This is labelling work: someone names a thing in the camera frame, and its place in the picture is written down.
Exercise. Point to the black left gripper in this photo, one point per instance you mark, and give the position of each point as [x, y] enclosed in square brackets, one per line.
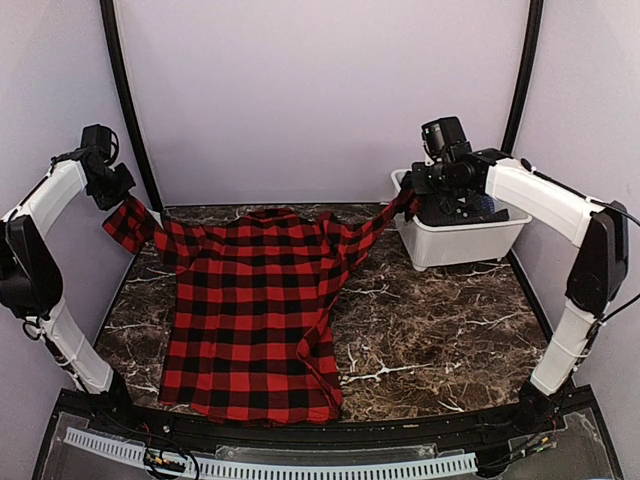
[105, 202]

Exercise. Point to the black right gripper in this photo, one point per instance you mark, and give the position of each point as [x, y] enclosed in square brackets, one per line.
[419, 181]

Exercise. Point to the red black plaid shirt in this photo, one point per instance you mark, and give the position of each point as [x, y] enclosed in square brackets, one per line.
[251, 340]

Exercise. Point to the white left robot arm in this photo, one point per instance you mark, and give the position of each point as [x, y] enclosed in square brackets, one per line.
[31, 281]

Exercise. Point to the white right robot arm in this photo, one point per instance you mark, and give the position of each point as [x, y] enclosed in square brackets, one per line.
[573, 247]

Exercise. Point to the grey striped shirt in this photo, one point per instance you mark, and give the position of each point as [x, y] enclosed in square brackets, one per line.
[453, 212]

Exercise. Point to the white plastic bin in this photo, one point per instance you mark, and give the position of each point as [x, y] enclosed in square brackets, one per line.
[429, 246]

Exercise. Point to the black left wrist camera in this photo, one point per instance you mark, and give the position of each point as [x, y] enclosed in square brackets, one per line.
[103, 140]

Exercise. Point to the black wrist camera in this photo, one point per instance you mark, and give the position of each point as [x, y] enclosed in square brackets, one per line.
[444, 140]
[103, 140]

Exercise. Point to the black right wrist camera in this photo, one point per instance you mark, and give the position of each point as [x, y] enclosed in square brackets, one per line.
[444, 140]

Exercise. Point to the black left frame post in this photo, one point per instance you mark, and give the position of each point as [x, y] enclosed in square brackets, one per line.
[126, 101]

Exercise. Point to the black frame post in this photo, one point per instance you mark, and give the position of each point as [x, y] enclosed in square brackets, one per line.
[126, 101]
[525, 71]

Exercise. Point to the black right frame post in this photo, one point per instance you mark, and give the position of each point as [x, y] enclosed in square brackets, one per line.
[525, 71]

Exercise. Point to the black front rail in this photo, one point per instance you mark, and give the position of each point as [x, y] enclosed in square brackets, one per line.
[492, 426]

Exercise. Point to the white slotted cable duct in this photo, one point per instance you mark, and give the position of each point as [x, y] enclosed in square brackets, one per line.
[420, 462]

